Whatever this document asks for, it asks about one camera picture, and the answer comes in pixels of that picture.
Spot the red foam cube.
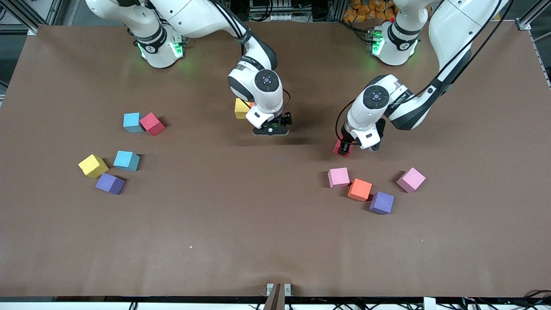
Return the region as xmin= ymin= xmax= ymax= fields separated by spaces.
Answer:
xmin=139 ymin=112 xmax=166 ymax=136
xmin=333 ymin=138 xmax=354 ymax=157

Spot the yellow foam cube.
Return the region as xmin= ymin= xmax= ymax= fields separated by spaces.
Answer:
xmin=78 ymin=154 xmax=109 ymax=179
xmin=235 ymin=98 xmax=253 ymax=120

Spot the pink foam cube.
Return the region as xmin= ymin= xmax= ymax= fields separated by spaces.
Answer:
xmin=396 ymin=167 xmax=427 ymax=193
xmin=328 ymin=167 xmax=350 ymax=188

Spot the cyan foam cube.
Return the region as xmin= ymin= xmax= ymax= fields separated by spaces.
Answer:
xmin=123 ymin=112 xmax=144 ymax=133
xmin=113 ymin=151 xmax=141 ymax=172

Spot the violet foam cube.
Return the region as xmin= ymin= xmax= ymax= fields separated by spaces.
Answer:
xmin=369 ymin=191 xmax=395 ymax=215
xmin=95 ymin=173 xmax=125 ymax=195

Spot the brown table mat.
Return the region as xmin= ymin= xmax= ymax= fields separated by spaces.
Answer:
xmin=0 ymin=21 xmax=551 ymax=298

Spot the grey equipment rack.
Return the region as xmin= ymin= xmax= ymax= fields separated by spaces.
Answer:
xmin=249 ymin=0 xmax=302 ymax=22

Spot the bag of orange snacks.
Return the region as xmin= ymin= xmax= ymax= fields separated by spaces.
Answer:
xmin=342 ymin=0 xmax=399 ymax=22

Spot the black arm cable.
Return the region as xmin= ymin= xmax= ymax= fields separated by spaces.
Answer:
xmin=336 ymin=0 xmax=515 ymax=140
xmin=211 ymin=0 xmax=291 ymax=113

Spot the metal bracket with brown post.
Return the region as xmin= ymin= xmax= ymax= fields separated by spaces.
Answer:
xmin=266 ymin=283 xmax=291 ymax=310

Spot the aluminium side rail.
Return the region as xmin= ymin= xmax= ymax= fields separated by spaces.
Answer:
xmin=527 ymin=29 xmax=551 ymax=91

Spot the aluminium frame profile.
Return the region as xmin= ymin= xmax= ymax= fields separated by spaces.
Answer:
xmin=516 ymin=0 xmax=551 ymax=31
xmin=0 ymin=0 xmax=39 ymax=36

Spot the dark cable bundle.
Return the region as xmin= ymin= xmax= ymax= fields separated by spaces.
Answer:
xmin=521 ymin=289 xmax=551 ymax=308

